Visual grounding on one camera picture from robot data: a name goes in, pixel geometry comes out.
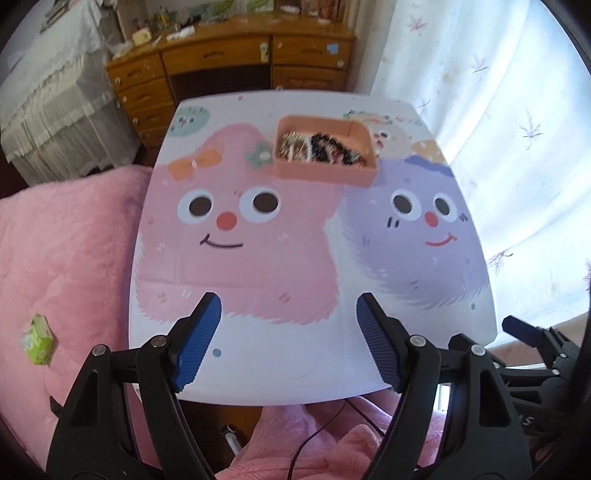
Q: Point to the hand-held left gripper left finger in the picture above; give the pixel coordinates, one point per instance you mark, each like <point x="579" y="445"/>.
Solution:
<point x="198" y="346"/>

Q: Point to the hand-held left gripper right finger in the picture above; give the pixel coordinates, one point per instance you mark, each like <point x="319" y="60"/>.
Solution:
<point x="378" y="346"/>

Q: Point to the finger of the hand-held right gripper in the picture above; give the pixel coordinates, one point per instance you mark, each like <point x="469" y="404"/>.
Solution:
<point x="459" y="342"/>
<point x="521" y="327"/>

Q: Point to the pink plastic box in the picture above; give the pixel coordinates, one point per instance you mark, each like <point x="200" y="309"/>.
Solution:
<point x="323" y="173"/>

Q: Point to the white table leg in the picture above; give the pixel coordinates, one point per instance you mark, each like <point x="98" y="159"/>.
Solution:
<point x="232" y="441"/>

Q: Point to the pink fluffy blanket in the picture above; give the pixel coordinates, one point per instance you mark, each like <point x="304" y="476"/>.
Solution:
<point x="69" y="254"/>

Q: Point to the green paper packet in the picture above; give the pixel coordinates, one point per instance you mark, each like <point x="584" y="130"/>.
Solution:
<point x="39" y="341"/>

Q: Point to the white floral curtain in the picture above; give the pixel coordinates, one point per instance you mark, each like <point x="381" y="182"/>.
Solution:
<point x="498" y="138"/>

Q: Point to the wooden desk with drawers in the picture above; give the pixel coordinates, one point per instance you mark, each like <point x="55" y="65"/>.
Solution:
<point x="217" y="55"/>

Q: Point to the white lace cover cloth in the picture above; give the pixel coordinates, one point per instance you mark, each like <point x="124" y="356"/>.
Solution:
<point x="51" y="92"/>

